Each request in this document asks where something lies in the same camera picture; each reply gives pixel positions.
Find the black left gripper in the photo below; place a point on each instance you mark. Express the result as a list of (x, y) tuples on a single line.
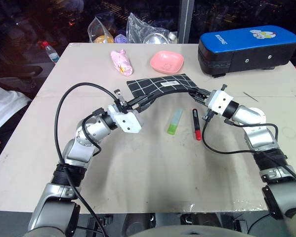
[(124, 105)]

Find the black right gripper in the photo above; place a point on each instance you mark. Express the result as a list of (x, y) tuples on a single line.
[(202, 97)]

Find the black white-grid zip pouch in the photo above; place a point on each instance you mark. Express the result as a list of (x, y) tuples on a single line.
[(152, 85)]

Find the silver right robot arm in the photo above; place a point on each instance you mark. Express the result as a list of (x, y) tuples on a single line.
[(259, 140)]

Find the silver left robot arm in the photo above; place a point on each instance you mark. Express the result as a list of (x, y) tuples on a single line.
[(81, 148)]

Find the red marker with black barrel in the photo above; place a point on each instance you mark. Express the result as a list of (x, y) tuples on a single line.
[(196, 123)]

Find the green highlighter with clear cap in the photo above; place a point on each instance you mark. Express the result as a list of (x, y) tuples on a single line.
[(173, 123)]

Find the pink plush toy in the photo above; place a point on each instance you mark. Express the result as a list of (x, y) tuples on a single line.
[(123, 63)]

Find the pink plastic bowl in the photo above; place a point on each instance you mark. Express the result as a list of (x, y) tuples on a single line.
[(166, 61)]

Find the white bottle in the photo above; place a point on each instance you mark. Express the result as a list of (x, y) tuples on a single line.
[(173, 37)]

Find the shiny metal bowl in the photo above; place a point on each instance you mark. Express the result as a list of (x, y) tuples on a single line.
[(154, 39)]

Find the purple crumpled object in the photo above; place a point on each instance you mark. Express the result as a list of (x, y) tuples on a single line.
[(120, 39)]

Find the blue and black boxing pad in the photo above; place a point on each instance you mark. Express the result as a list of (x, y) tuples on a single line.
[(246, 49)]

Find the grey window pillar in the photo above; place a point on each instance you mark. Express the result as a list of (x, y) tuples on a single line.
[(185, 22)]

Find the yellow round object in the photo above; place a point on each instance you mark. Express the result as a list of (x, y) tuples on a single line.
[(103, 39)]

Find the clear plastic bag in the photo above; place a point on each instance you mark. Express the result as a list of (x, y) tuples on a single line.
[(99, 26), (138, 27)]

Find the clear plastic water bottle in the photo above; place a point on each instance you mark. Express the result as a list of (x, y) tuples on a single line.
[(51, 52)]

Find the dark rounded shape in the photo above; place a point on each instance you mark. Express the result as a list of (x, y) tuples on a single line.
[(137, 224)]

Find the black office chair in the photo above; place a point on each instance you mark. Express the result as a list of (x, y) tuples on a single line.
[(19, 74)]

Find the silver robot torso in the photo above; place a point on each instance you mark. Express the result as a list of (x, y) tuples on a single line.
[(187, 231)]

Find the bystander in white shirt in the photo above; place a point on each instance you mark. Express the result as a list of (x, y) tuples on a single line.
[(4, 106)]

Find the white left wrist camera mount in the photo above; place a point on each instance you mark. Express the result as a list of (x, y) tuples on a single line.
[(128, 121)]

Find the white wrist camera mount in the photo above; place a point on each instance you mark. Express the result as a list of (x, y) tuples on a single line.
[(220, 101), (128, 121)]

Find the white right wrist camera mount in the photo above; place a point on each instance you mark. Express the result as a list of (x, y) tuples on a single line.
[(220, 101)]

